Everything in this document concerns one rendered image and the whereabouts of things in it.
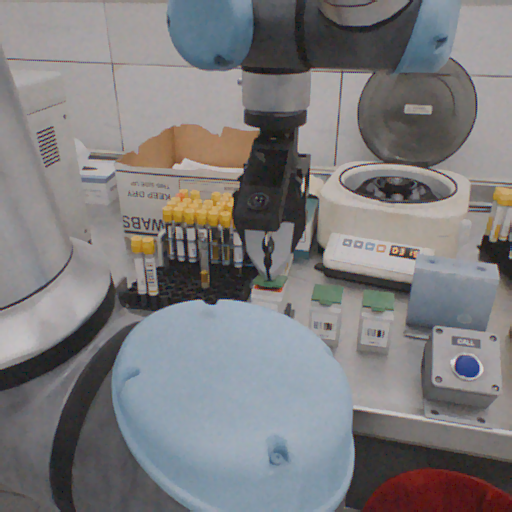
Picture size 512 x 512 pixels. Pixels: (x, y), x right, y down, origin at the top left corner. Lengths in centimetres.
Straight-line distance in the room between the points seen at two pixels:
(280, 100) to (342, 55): 15
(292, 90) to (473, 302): 36
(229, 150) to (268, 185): 62
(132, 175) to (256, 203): 44
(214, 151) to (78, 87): 37
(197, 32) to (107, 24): 84
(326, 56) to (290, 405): 28
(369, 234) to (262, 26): 48
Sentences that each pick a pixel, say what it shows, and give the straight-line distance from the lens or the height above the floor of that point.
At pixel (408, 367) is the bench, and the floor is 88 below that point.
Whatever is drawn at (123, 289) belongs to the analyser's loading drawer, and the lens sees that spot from 73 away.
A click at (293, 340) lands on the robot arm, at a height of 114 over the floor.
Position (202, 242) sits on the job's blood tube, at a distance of 72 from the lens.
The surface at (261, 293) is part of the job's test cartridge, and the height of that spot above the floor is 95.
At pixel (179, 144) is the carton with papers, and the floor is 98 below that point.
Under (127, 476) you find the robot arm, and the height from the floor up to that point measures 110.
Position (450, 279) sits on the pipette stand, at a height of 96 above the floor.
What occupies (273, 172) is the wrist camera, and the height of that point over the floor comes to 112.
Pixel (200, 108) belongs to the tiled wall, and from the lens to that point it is 121.
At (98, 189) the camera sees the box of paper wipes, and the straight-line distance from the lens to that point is 114.
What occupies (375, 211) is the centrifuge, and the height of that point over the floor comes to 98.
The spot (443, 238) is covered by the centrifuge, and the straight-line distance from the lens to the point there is 84.
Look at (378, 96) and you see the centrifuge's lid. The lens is 109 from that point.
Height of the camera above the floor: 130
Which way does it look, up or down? 28 degrees down
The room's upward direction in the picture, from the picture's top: straight up
